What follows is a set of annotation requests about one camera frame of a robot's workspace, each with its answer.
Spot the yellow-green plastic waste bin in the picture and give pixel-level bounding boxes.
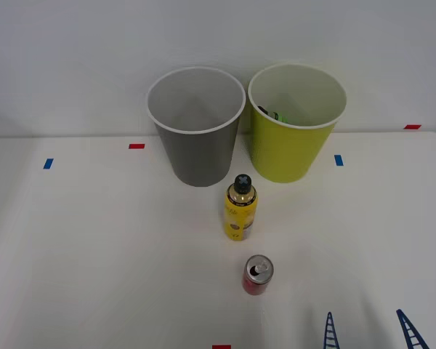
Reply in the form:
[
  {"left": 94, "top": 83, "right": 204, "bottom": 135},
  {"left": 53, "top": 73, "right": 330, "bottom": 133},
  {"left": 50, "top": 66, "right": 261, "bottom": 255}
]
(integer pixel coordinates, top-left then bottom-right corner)
[{"left": 247, "top": 63, "right": 348, "bottom": 184}]

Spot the grey plastic waste bin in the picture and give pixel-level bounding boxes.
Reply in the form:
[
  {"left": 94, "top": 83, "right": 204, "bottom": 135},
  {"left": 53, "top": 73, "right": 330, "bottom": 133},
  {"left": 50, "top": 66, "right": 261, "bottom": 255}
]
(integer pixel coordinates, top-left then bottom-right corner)
[{"left": 146, "top": 65, "right": 247, "bottom": 188}]

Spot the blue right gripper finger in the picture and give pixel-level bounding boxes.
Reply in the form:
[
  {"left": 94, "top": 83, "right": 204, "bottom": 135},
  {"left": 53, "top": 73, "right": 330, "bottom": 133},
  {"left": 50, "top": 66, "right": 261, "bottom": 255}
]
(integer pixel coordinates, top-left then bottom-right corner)
[
  {"left": 395, "top": 308, "right": 431, "bottom": 349},
  {"left": 323, "top": 311, "right": 341, "bottom": 349}
]

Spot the yellow plastic bottle black cap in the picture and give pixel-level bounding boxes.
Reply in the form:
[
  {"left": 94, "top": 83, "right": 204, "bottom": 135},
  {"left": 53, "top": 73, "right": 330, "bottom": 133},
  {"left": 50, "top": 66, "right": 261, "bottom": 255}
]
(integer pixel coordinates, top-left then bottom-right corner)
[{"left": 223, "top": 173, "right": 259, "bottom": 242}]

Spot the green plastic bottle black cap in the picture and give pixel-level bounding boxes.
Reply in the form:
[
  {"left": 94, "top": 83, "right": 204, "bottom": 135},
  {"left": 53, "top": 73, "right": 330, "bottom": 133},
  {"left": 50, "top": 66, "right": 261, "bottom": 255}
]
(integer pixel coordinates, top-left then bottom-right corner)
[{"left": 257, "top": 105, "right": 290, "bottom": 125}]

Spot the red drink can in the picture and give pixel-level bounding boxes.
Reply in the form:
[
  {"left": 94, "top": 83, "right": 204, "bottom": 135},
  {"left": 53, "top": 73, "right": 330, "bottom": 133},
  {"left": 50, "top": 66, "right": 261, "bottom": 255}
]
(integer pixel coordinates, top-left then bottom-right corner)
[{"left": 242, "top": 254, "right": 275, "bottom": 296}]

